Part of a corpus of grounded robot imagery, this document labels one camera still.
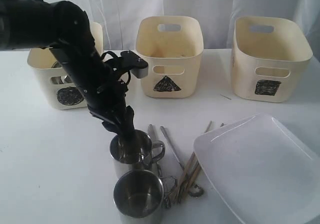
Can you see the white curtain backdrop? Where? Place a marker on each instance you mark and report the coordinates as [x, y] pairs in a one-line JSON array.
[[120, 19]]

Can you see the white square plate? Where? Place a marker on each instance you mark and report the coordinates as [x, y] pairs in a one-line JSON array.
[[262, 171]]

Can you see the cream bin with circle mark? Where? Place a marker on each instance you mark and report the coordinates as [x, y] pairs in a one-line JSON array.
[[59, 96]]

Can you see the steel fork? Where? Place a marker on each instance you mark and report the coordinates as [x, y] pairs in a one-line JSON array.
[[167, 203]]

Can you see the cream bin with square mark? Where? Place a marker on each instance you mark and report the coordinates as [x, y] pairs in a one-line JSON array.
[[269, 56]]

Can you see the steel long spoon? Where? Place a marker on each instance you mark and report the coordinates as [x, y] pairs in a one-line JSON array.
[[172, 146]]

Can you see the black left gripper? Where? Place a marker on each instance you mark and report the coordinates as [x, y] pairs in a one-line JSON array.
[[107, 103]]

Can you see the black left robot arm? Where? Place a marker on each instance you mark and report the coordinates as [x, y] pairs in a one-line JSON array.
[[64, 28]]

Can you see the cream bin with triangle mark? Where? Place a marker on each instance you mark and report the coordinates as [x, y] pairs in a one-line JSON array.
[[172, 46]]

